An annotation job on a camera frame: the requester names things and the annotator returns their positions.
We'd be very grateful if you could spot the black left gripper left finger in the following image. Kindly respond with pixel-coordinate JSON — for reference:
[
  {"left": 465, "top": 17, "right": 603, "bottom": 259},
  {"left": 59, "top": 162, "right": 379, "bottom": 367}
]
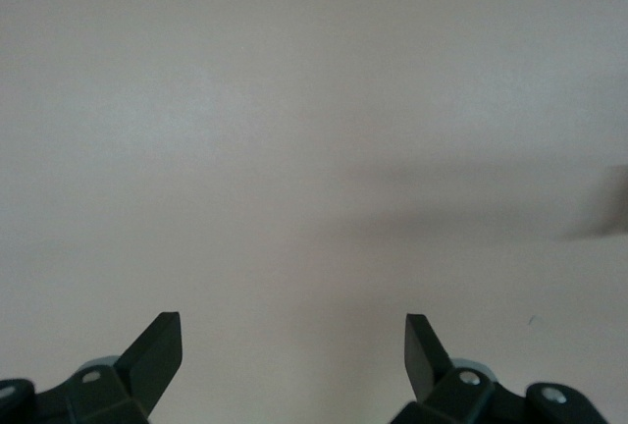
[{"left": 0, "top": 311, "right": 183, "bottom": 424}]

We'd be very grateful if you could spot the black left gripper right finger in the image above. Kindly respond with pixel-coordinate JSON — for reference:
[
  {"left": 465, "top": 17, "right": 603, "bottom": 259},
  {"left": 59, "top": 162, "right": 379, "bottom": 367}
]
[{"left": 392, "top": 313, "right": 607, "bottom": 424}]

